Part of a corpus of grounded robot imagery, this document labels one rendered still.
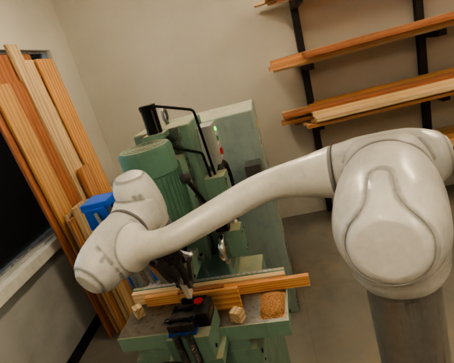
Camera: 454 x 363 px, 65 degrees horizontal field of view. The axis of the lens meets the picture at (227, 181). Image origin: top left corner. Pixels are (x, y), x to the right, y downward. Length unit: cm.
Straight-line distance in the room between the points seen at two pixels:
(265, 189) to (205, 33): 287
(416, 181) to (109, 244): 55
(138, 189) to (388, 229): 56
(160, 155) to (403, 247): 82
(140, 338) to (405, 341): 95
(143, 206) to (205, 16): 279
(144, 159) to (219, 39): 247
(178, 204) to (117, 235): 45
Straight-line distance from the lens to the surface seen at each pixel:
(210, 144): 140
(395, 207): 42
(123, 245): 73
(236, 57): 344
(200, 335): 115
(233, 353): 132
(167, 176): 112
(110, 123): 378
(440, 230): 44
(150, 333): 135
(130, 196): 83
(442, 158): 62
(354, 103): 310
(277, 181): 68
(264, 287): 132
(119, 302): 286
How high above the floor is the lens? 169
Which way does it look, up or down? 18 degrees down
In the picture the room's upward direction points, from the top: 15 degrees counter-clockwise
